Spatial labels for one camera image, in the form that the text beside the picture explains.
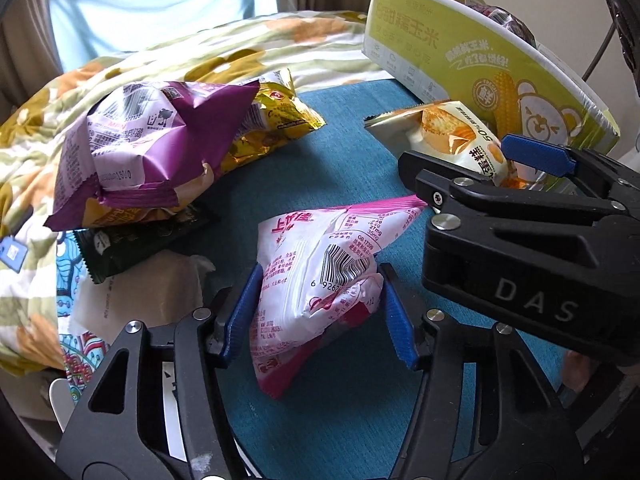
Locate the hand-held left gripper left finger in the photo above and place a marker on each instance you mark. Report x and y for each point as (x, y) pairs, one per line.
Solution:
(240, 310)

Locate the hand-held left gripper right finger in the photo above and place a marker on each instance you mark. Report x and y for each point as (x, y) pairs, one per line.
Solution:
(400, 325)

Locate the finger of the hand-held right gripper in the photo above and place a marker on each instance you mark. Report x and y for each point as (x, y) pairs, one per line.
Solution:
(535, 152)
(475, 197)

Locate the orange white snack bag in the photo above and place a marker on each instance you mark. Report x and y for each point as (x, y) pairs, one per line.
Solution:
(450, 135)

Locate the pink white snack bag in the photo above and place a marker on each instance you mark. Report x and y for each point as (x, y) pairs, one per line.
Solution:
(310, 280)

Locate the green cardboard box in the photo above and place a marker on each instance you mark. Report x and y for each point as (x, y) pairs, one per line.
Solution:
(450, 45)

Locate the person's right hand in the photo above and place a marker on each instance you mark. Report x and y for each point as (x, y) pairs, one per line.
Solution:
(575, 375)

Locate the white plastic packet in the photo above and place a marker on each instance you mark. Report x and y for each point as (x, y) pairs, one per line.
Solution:
(145, 295)

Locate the dark green snack bag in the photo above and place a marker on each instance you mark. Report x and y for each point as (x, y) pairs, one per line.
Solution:
(130, 250)

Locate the dark purple snack bag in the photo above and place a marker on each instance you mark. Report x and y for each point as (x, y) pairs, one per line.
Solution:
(505, 22)

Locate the teal table cloth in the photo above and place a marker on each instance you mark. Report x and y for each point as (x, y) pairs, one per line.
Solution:
(340, 170)

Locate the orange yellow snack bag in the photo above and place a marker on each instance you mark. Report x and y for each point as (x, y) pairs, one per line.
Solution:
(125, 215)

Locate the blue patterned snack bag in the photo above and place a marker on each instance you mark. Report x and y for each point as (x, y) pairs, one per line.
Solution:
(65, 280)

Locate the gold snack bag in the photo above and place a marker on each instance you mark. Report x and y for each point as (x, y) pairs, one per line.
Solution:
(280, 115)

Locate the blue tag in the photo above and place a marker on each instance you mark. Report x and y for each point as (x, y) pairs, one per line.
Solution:
(12, 254)

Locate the floral blanket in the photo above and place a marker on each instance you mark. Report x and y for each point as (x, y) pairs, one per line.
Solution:
(175, 55)

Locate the light blue cloth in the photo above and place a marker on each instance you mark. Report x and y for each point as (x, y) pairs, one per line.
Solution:
(150, 5)

